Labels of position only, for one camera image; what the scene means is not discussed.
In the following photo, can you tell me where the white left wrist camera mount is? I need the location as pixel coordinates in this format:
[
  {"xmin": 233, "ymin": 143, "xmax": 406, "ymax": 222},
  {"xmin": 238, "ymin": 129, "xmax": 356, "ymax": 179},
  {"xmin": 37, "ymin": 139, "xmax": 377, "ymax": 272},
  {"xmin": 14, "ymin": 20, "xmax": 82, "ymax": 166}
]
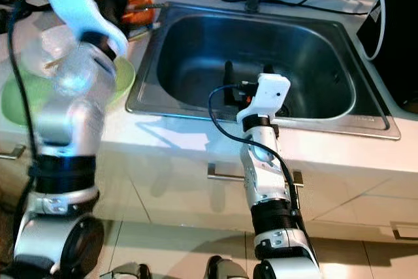
[{"xmin": 35, "ymin": 0, "xmax": 130, "ymax": 57}]

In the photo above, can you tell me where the white bowl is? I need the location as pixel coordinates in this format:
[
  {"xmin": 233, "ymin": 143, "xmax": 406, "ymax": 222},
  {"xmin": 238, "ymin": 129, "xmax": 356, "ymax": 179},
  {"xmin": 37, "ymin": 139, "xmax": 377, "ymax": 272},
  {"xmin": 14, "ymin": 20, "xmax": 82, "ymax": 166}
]
[{"xmin": 39, "ymin": 25, "xmax": 99, "ymax": 77}]

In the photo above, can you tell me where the silver drawer handle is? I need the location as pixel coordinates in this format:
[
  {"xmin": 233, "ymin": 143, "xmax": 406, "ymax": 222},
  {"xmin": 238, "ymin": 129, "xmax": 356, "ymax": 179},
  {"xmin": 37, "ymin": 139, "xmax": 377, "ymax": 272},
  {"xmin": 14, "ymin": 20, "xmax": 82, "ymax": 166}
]
[
  {"xmin": 0, "ymin": 145, "xmax": 27, "ymax": 161},
  {"xmin": 392, "ymin": 223, "xmax": 418, "ymax": 241},
  {"xmin": 207, "ymin": 163, "xmax": 304, "ymax": 186}
]

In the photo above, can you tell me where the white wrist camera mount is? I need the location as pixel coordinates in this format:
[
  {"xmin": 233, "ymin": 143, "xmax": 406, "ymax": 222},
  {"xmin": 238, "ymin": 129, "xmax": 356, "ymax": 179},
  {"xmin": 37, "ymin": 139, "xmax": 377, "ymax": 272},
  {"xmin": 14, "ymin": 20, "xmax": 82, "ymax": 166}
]
[
  {"xmin": 237, "ymin": 73, "xmax": 291, "ymax": 123},
  {"xmin": 35, "ymin": 0, "xmax": 130, "ymax": 57}
]

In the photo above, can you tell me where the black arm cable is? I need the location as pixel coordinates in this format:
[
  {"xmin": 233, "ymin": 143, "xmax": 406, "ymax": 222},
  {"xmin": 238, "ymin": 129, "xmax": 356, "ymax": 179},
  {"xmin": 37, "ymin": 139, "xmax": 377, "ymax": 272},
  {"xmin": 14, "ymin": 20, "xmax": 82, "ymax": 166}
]
[
  {"xmin": 7, "ymin": 1, "xmax": 41, "ymax": 279},
  {"xmin": 208, "ymin": 83, "xmax": 304, "ymax": 227}
]

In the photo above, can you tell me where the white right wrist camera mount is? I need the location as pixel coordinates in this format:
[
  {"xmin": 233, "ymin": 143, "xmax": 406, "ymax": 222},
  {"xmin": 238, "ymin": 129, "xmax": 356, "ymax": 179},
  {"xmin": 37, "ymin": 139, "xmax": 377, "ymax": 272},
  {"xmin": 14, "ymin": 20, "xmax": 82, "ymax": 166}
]
[{"xmin": 237, "ymin": 73, "xmax": 291, "ymax": 123}]

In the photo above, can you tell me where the black box appliance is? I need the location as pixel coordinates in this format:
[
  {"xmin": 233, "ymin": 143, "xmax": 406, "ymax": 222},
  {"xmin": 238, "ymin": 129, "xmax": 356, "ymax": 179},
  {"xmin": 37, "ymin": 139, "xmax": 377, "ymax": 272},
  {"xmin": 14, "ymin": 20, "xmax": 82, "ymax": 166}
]
[{"xmin": 356, "ymin": 0, "xmax": 418, "ymax": 113}]

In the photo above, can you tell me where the orange plate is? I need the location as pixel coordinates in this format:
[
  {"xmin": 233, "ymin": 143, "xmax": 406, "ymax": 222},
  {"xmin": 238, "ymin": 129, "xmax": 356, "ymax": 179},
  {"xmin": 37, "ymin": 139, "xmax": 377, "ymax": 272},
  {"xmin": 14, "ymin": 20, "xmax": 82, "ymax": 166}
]
[{"xmin": 91, "ymin": 0, "xmax": 157, "ymax": 26}]

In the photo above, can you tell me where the stainless steel sink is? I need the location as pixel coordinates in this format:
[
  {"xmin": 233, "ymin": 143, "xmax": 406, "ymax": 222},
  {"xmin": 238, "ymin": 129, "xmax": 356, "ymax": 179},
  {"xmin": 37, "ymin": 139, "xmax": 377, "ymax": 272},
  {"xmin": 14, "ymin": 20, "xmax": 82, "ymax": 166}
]
[{"xmin": 125, "ymin": 1, "xmax": 402, "ymax": 141}]

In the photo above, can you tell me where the white hose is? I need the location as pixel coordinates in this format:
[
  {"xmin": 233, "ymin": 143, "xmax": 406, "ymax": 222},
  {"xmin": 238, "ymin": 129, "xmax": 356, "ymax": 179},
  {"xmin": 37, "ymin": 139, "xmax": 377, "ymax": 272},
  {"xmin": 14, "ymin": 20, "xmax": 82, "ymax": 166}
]
[{"xmin": 362, "ymin": 0, "xmax": 391, "ymax": 62}]

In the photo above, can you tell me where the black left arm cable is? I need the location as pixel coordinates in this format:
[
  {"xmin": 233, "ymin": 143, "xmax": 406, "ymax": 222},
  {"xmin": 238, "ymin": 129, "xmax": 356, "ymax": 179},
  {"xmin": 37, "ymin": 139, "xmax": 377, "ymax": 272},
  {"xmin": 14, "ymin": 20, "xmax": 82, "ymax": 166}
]
[{"xmin": 7, "ymin": 1, "xmax": 41, "ymax": 279}]

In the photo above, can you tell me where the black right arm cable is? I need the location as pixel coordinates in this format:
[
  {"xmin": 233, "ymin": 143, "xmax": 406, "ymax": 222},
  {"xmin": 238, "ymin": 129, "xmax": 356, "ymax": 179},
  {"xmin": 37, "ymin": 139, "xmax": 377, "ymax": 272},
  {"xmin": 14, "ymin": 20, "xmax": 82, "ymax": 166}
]
[{"xmin": 208, "ymin": 83, "xmax": 304, "ymax": 227}]

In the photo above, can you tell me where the white kitchen cabinet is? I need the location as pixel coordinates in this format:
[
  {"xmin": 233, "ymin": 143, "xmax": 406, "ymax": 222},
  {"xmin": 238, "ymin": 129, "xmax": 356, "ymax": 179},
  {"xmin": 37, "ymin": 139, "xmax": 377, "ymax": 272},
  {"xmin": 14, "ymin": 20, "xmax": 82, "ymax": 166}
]
[{"xmin": 0, "ymin": 122, "xmax": 418, "ymax": 244}]

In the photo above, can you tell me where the green plate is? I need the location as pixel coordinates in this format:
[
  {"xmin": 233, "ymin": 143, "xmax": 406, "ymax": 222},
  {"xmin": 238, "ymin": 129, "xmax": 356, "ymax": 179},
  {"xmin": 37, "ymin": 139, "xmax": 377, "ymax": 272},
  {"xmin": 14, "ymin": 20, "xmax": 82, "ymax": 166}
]
[{"xmin": 0, "ymin": 56, "xmax": 137, "ymax": 127}]

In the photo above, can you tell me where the grey black robot right leg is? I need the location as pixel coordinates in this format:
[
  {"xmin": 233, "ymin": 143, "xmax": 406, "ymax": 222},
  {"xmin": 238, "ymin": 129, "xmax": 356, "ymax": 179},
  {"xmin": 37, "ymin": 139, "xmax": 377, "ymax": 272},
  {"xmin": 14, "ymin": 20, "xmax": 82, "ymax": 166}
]
[{"xmin": 202, "ymin": 255, "xmax": 255, "ymax": 279}]

